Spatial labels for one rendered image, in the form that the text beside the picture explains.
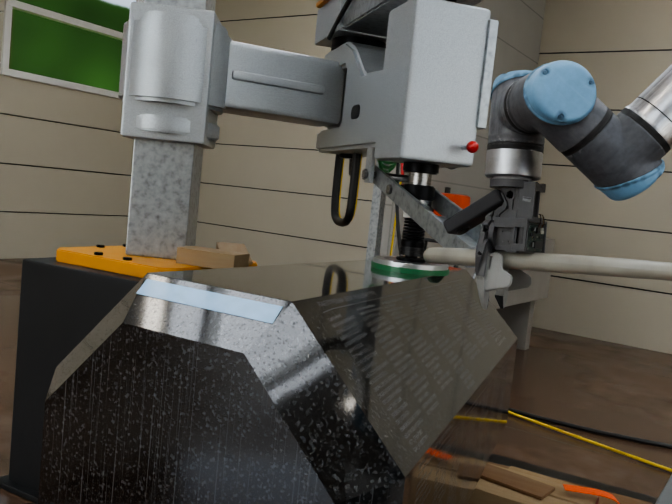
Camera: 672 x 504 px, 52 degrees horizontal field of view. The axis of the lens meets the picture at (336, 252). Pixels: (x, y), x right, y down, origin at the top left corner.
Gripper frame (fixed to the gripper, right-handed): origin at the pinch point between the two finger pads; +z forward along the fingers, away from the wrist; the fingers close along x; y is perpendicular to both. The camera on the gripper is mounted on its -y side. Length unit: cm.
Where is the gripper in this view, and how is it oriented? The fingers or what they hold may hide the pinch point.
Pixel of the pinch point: (490, 300)
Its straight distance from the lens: 118.1
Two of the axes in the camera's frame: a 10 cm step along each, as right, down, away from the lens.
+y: 7.3, 0.8, -6.7
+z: -0.8, 10.0, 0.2
